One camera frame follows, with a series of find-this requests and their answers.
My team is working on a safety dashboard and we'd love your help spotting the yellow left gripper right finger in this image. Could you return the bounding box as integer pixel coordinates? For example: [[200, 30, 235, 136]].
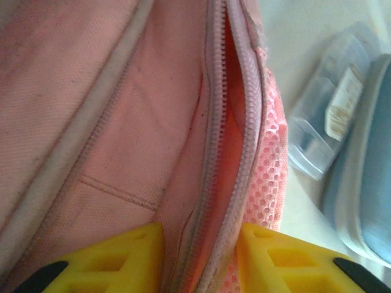
[[236, 222, 391, 293]]

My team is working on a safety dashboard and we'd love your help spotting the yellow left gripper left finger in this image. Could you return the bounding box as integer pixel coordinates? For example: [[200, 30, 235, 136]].
[[18, 222, 166, 293]]

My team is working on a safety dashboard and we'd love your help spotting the grey glasses case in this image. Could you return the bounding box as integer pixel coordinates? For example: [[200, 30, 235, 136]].
[[320, 54, 391, 269]]

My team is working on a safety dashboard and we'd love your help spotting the pink student backpack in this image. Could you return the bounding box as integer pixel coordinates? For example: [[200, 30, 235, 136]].
[[0, 0, 290, 293]]

